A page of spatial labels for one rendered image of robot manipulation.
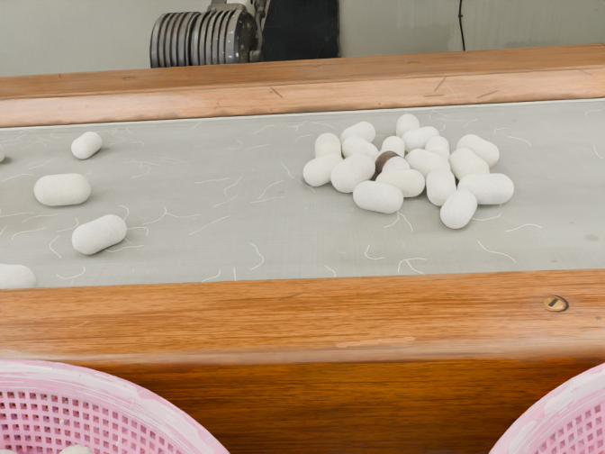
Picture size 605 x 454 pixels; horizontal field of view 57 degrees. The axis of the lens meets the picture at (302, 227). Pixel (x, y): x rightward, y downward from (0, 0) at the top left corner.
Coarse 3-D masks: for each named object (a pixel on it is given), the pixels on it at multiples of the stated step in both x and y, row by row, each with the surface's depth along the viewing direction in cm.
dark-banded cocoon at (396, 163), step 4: (380, 152) 40; (376, 156) 40; (388, 160) 39; (392, 160) 38; (396, 160) 38; (400, 160) 38; (404, 160) 39; (384, 164) 39; (388, 164) 38; (392, 164) 38; (396, 164) 38; (400, 164) 38; (404, 164) 38; (408, 164) 39; (384, 168) 39; (388, 168) 38; (392, 168) 38; (396, 168) 38; (400, 168) 38; (404, 168) 38; (408, 168) 38
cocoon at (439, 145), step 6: (432, 138) 42; (438, 138) 42; (444, 138) 42; (426, 144) 42; (432, 144) 41; (438, 144) 40; (444, 144) 41; (432, 150) 40; (438, 150) 40; (444, 150) 40; (444, 156) 40
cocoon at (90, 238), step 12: (108, 216) 34; (84, 228) 33; (96, 228) 33; (108, 228) 33; (120, 228) 34; (72, 240) 33; (84, 240) 33; (96, 240) 33; (108, 240) 33; (120, 240) 34; (84, 252) 33
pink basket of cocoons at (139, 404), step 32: (0, 384) 22; (32, 384) 21; (64, 384) 21; (96, 384) 20; (128, 384) 20; (0, 416) 22; (32, 416) 22; (64, 416) 21; (96, 416) 21; (128, 416) 20; (160, 416) 19; (0, 448) 22; (32, 448) 22; (64, 448) 22; (96, 448) 21; (128, 448) 20; (160, 448) 19; (192, 448) 18; (224, 448) 18
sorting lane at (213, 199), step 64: (64, 128) 54; (128, 128) 53; (192, 128) 52; (256, 128) 51; (320, 128) 50; (384, 128) 49; (448, 128) 48; (512, 128) 47; (576, 128) 46; (0, 192) 42; (128, 192) 41; (192, 192) 40; (256, 192) 40; (320, 192) 39; (576, 192) 37; (0, 256) 34; (64, 256) 34; (128, 256) 33; (192, 256) 33; (256, 256) 32; (320, 256) 32; (384, 256) 32; (448, 256) 31; (512, 256) 31; (576, 256) 31
